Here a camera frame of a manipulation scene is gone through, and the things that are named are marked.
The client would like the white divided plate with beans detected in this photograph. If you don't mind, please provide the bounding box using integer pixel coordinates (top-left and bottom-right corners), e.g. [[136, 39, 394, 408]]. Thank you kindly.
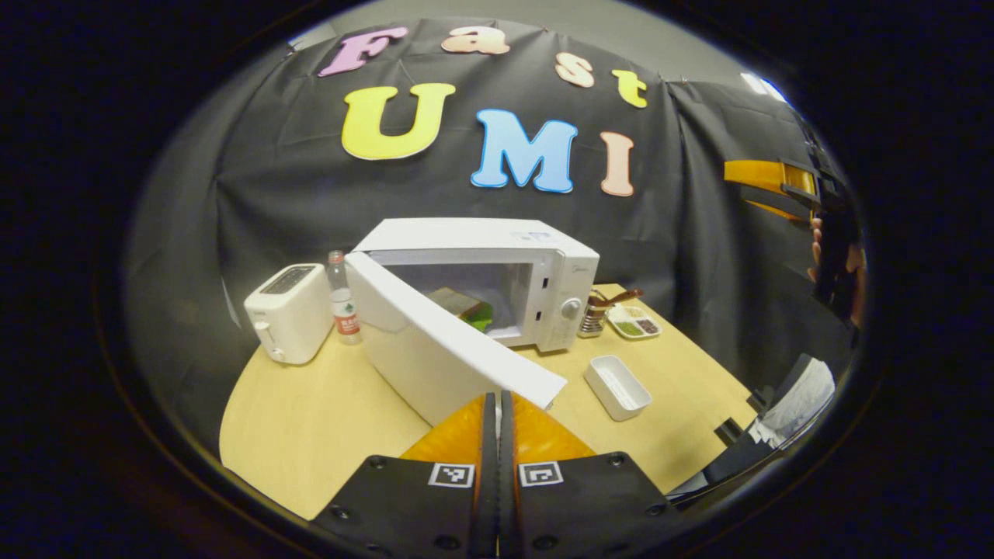
[[607, 304, 662, 341]]

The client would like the clear plastic water bottle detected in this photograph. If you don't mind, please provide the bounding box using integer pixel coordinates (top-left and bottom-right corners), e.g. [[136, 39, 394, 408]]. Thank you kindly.
[[327, 250, 363, 345]]

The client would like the white toaster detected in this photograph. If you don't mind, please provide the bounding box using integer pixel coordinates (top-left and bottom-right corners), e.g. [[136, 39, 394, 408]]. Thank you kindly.
[[244, 263, 335, 366]]

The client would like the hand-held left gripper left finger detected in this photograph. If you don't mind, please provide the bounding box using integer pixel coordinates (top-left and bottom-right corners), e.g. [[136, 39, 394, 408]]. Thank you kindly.
[[311, 392, 499, 559]]

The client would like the white rectangular dish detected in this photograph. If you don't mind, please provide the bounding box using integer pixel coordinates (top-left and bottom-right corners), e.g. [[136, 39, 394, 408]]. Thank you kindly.
[[584, 355, 653, 422]]

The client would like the white plastic bag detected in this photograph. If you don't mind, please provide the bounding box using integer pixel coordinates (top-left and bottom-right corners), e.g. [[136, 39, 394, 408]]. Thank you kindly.
[[757, 357, 836, 447]]

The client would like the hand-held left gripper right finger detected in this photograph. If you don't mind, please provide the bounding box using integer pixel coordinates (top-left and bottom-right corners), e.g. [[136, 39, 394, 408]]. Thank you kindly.
[[501, 391, 684, 559]]

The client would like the metal wire basket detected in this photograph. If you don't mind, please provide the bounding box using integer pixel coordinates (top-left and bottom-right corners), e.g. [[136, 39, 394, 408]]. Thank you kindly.
[[579, 291, 610, 339]]

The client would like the ceiling light panel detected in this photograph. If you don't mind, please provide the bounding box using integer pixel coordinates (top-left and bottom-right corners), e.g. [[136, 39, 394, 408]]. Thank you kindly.
[[742, 72, 785, 102]]

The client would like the lettuce sandwich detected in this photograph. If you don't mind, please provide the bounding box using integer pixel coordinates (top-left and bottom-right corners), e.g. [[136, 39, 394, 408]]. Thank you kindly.
[[427, 287, 495, 333]]

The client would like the white microwave oven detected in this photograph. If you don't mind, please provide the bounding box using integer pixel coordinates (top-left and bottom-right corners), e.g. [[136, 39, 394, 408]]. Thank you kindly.
[[344, 217, 600, 428]]

